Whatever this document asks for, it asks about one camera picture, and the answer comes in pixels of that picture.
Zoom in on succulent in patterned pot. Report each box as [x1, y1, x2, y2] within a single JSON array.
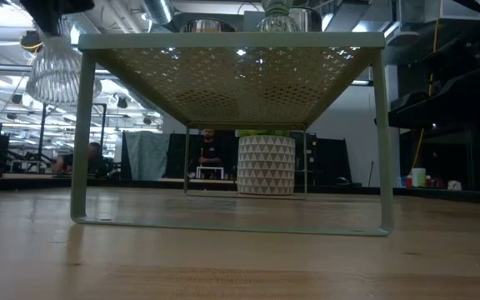
[[234, 128, 297, 196]]

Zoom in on silver tin candle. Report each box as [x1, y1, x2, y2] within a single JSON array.
[[289, 7, 323, 33]]

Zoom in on grey cloth cover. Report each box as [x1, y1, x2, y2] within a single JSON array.
[[121, 131, 170, 181]]

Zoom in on person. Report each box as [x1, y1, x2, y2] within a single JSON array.
[[52, 141, 114, 175], [196, 128, 225, 180]]

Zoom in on white frame object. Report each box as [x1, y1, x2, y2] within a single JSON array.
[[196, 165, 225, 180]]

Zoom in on clear ribbed glass candle holder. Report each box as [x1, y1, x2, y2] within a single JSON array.
[[26, 18, 103, 108]]

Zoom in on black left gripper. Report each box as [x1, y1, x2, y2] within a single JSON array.
[[18, 0, 96, 38]]

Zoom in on black stand frame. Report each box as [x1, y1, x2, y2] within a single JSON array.
[[37, 100, 108, 174]]

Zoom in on green perforated metal shelf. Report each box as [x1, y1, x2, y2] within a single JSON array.
[[69, 32, 394, 238]]

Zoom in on green ribbed glass candle holder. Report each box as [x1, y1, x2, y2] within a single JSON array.
[[256, 0, 303, 33]]

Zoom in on yellow black cable reel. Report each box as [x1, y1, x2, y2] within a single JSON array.
[[18, 29, 45, 53]]

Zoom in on white cup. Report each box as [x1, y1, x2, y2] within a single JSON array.
[[410, 167, 427, 188]]

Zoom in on silver ventilation duct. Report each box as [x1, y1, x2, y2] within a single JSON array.
[[97, 0, 177, 26]]

